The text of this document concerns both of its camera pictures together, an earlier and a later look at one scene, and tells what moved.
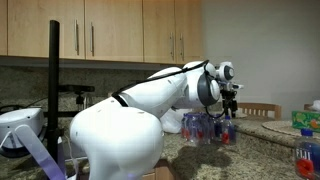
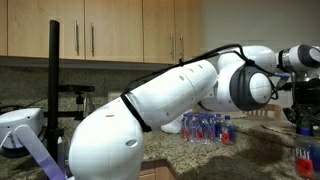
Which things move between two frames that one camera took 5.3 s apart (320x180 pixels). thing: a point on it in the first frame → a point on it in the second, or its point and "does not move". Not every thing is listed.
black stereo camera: (74, 88) does not move
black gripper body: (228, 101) → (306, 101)
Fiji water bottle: (228, 132) does not move
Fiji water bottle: (307, 156) does not move
